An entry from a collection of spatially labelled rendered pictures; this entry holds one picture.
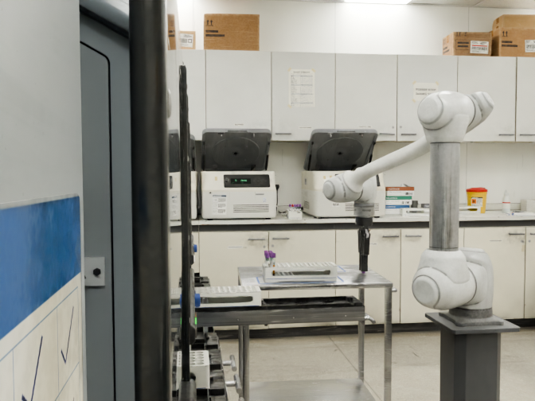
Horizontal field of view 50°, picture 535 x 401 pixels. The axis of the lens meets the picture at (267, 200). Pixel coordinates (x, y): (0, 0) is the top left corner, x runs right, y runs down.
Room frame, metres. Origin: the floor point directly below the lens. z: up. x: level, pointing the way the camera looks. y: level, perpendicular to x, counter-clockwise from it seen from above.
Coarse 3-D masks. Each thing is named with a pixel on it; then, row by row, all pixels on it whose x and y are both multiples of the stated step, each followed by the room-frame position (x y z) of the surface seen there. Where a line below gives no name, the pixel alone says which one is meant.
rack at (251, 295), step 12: (204, 288) 1.95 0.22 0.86; (216, 288) 1.95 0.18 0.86; (228, 288) 1.95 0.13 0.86; (240, 288) 1.95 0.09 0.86; (252, 288) 1.95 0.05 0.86; (204, 300) 1.93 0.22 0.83; (216, 300) 1.97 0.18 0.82; (228, 300) 1.98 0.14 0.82; (240, 300) 1.99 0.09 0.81; (252, 300) 1.89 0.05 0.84
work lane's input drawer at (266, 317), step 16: (272, 304) 1.97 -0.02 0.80; (288, 304) 1.97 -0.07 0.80; (304, 304) 1.91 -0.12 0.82; (320, 304) 1.92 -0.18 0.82; (336, 304) 1.92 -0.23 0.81; (352, 304) 1.93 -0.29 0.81; (208, 320) 1.86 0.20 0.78; (224, 320) 1.86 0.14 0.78; (240, 320) 1.87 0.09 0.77; (256, 320) 1.88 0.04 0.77; (272, 320) 1.88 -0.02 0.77; (288, 320) 1.89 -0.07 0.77; (304, 320) 1.90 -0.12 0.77; (320, 320) 1.91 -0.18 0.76; (336, 320) 1.91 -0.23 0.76; (352, 320) 1.92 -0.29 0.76; (368, 320) 1.99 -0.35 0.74
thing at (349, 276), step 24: (264, 288) 2.22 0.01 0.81; (288, 288) 2.22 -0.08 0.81; (312, 288) 2.23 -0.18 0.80; (336, 288) 2.24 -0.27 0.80; (360, 288) 2.68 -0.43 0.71; (240, 336) 2.63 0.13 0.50; (360, 336) 2.68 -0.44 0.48; (240, 360) 2.63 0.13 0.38; (360, 360) 2.68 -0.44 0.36; (384, 360) 2.28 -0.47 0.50; (240, 384) 2.63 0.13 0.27; (264, 384) 2.60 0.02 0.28; (288, 384) 2.60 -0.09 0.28; (312, 384) 2.60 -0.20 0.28; (336, 384) 2.60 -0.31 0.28; (360, 384) 2.60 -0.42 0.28; (384, 384) 2.28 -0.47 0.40
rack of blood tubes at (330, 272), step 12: (264, 264) 2.34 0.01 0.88; (276, 264) 2.34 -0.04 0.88; (288, 264) 2.34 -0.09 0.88; (300, 264) 2.34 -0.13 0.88; (312, 264) 2.35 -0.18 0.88; (324, 264) 2.33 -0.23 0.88; (264, 276) 2.28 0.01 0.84; (276, 276) 2.28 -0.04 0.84; (288, 276) 2.28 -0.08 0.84; (300, 276) 2.29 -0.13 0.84; (312, 276) 2.29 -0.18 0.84; (324, 276) 2.30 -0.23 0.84; (336, 276) 2.30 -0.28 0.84
